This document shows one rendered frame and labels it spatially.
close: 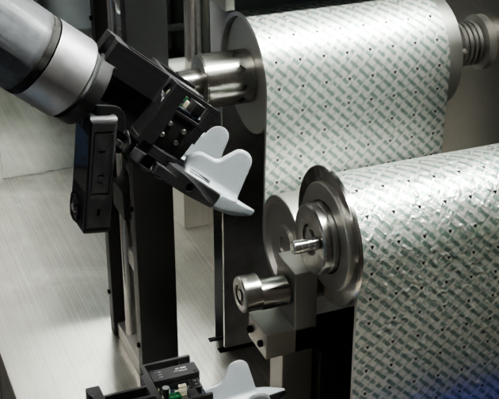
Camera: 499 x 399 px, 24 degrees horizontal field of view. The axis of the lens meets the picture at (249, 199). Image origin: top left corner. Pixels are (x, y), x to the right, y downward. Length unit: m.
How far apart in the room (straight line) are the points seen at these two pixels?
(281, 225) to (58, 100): 0.43
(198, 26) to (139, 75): 0.83
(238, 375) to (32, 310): 0.61
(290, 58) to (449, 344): 0.36
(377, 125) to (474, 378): 0.32
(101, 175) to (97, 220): 0.04
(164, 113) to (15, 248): 0.94
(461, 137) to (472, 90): 0.08
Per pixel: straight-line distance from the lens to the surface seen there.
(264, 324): 1.25
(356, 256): 1.13
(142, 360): 1.53
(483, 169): 1.22
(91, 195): 1.02
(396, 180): 1.17
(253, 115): 1.36
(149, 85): 1.00
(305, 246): 1.15
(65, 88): 0.96
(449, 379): 1.29
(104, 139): 1.00
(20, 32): 0.94
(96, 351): 1.64
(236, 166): 1.05
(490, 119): 1.51
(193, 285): 1.77
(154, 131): 1.00
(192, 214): 1.92
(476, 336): 1.27
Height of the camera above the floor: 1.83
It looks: 27 degrees down
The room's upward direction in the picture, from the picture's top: straight up
